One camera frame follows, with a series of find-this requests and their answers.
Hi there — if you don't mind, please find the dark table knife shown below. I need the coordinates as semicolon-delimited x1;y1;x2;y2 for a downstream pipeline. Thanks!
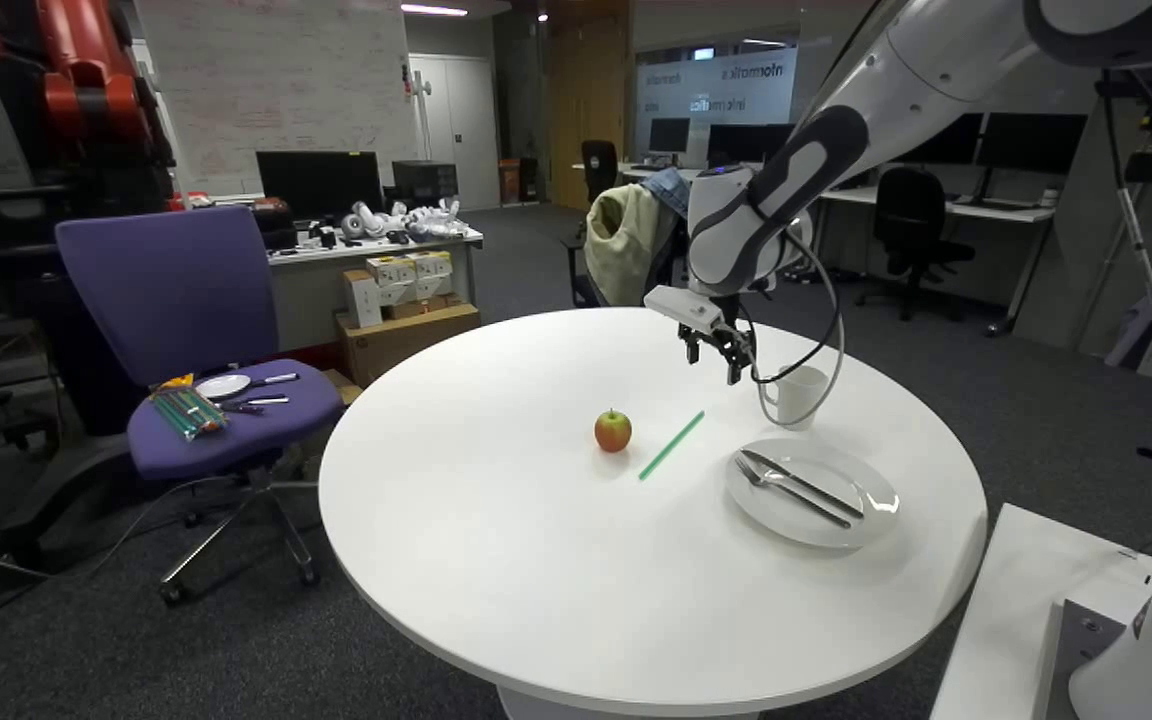
739;448;869;525

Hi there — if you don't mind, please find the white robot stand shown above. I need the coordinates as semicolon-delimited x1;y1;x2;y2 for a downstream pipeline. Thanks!
930;502;1152;720

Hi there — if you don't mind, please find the grey cluttered desk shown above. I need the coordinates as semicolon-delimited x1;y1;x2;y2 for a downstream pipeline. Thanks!
261;225;490;353

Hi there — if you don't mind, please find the white plastic clutter pile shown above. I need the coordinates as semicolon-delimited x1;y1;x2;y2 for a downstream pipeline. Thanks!
341;198;472;249

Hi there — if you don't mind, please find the black office chair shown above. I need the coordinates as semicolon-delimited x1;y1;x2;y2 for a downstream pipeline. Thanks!
873;164;981;326

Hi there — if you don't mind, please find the green straw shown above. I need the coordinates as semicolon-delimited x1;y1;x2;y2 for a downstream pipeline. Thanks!
635;407;709;485

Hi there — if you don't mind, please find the silver fork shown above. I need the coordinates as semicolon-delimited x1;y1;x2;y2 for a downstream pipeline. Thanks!
731;454;857;531

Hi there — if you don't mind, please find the red green apple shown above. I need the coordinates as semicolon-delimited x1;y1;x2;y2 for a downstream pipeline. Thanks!
591;406;635;456

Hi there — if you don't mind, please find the white carton box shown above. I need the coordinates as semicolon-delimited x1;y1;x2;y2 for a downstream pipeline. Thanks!
371;252;456;315
341;266;401;334

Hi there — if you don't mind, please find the green sponge pack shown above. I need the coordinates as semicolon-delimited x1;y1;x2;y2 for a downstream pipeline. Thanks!
148;384;228;445

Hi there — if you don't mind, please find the beige jacket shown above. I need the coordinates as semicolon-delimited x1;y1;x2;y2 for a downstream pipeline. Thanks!
585;180;690;308

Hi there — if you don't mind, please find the brown cardboard box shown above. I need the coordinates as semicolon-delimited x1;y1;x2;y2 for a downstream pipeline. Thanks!
331;300;490;387

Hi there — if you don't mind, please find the wooden door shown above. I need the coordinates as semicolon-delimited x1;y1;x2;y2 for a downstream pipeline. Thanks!
546;14;633;218

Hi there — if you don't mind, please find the white office desk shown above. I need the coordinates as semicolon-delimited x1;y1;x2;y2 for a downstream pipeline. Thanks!
812;185;1062;337

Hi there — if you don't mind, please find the white mug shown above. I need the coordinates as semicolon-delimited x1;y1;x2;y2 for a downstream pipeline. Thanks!
770;366;836;427

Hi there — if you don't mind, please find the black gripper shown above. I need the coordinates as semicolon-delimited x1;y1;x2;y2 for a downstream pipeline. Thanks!
678;315;758;387

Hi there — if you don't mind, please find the black computer monitor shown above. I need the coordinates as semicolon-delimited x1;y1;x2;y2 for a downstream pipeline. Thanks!
389;162;466;210
253;148;389;225

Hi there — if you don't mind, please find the purple office chair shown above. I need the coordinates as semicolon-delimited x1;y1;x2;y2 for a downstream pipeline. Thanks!
50;206;349;613

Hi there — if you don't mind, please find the white dinner plate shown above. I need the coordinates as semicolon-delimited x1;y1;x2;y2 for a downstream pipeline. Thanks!
726;437;906;553

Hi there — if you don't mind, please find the small white plate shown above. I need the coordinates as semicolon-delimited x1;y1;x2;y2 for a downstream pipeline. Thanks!
192;372;257;406

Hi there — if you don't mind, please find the thin black camera cable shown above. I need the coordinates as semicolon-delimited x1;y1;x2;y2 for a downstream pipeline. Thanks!
743;225;853;432

